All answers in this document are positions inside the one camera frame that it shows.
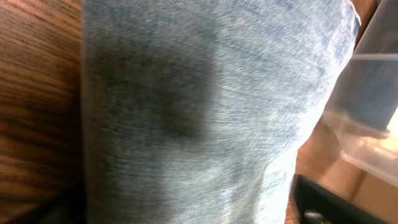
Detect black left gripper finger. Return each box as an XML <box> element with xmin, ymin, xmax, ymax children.
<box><xmin>294</xmin><ymin>175</ymin><xmax>386</xmax><ymax>224</ymax></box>

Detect clear plastic storage bin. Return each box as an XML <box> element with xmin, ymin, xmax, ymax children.
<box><xmin>323</xmin><ymin>0</ymin><xmax>397</xmax><ymax>185</ymax></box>

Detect blue denim jeans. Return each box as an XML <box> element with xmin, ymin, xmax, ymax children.
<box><xmin>81</xmin><ymin>0</ymin><xmax>360</xmax><ymax>223</ymax></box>

